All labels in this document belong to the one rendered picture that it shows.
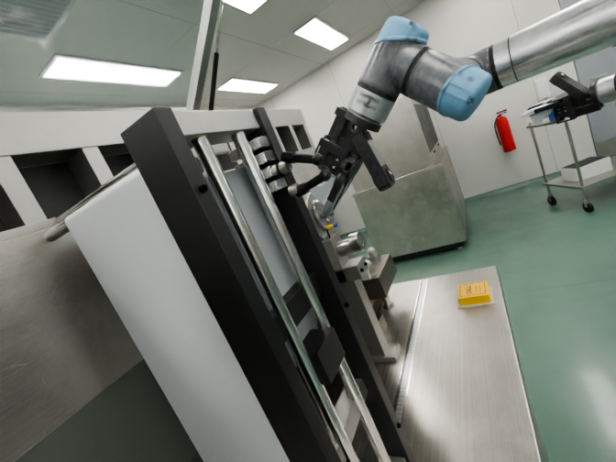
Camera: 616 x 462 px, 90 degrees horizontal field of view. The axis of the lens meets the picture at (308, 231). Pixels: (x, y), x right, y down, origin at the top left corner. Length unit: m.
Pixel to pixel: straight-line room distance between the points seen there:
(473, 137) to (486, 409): 4.68
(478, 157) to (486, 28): 1.60
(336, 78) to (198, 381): 5.15
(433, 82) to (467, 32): 4.65
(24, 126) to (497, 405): 0.94
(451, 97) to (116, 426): 0.78
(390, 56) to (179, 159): 0.40
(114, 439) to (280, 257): 0.49
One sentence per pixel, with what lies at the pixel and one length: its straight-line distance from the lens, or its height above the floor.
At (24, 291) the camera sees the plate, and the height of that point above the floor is 1.36.
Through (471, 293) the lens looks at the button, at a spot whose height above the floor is 0.92.
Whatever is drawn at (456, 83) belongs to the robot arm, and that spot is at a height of 1.38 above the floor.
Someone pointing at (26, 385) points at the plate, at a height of 1.22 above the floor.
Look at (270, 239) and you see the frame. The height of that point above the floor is 1.29.
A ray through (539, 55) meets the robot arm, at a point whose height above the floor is 1.37.
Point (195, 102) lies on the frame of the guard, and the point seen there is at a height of 1.68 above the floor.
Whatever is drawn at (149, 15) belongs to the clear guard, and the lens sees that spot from 0.93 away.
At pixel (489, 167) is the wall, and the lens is 5.20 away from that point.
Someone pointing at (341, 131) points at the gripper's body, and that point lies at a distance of 0.61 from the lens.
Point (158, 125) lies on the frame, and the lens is 0.28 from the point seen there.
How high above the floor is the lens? 1.35
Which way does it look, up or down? 10 degrees down
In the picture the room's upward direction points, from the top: 24 degrees counter-clockwise
